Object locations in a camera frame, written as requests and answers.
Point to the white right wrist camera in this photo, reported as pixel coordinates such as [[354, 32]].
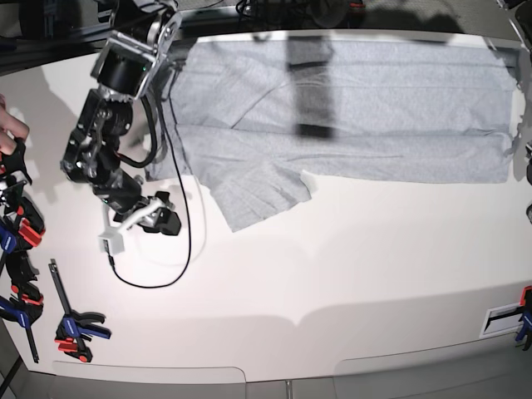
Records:
[[111, 240]]

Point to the aluminium frame rail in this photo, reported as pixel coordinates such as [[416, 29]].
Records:
[[34, 27]]

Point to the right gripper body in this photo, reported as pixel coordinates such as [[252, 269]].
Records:
[[124, 195]]

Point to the dark object at right edge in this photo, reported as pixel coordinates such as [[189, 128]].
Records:
[[528, 213]]

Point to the blue red bar clamp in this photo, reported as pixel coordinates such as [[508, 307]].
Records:
[[22, 225]]

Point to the blue black bar clamp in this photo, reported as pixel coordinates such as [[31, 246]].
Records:
[[24, 307]]

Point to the small blue bar clamp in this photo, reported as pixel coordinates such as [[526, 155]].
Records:
[[75, 329]]

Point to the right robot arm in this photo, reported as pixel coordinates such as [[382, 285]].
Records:
[[140, 38]]

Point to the grey T-shirt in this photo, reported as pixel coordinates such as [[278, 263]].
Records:
[[248, 118]]

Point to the blue clamp at right edge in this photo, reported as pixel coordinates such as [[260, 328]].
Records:
[[524, 310]]

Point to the person hand at left edge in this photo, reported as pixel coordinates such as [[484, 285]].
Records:
[[11, 129]]

